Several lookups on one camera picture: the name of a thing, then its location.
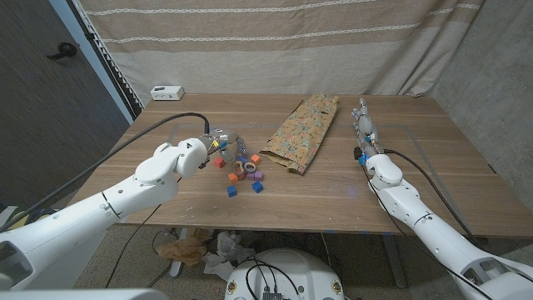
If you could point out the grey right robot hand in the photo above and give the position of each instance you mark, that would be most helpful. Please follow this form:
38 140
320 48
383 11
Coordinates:
365 125

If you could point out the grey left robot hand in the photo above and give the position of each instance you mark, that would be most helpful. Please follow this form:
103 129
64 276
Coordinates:
225 137

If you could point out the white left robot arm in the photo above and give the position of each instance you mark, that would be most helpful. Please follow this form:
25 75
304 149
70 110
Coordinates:
104 208

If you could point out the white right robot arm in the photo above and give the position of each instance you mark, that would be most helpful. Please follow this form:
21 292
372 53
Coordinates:
399 200

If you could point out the floral brown wrapping paper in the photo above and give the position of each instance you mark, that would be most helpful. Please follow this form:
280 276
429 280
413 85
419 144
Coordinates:
304 129

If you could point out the crumpled white paper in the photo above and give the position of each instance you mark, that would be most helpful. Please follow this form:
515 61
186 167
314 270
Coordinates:
227 250

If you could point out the crumpled brown paper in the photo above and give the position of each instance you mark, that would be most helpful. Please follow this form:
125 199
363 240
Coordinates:
183 250

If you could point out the orange foam cube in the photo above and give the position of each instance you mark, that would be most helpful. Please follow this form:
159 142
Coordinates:
233 178
255 159

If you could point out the blue foam cube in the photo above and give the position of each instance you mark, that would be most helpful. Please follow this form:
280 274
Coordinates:
257 186
231 191

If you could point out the white power strip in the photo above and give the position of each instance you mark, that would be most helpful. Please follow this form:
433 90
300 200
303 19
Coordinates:
166 93

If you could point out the beige striped curtain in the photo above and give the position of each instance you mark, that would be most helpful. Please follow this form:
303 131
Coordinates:
266 50

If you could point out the metal table leg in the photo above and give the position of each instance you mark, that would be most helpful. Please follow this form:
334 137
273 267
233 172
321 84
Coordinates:
177 266
395 262

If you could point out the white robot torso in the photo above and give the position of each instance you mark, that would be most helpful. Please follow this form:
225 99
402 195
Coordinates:
304 271

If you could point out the dark wooden door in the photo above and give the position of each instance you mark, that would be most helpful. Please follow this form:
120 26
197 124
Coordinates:
41 125

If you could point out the black yellow foot pedal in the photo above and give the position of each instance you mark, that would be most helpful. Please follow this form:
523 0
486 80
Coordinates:
23 219

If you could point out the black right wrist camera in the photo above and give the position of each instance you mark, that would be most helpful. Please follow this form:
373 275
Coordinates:
359 153

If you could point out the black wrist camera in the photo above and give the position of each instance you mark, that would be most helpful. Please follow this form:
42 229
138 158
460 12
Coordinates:
359 153
204 163

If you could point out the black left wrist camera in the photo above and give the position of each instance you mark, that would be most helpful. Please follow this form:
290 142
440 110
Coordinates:
204 163

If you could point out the black backdrop frame bar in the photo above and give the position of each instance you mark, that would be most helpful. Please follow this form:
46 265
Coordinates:
109 68

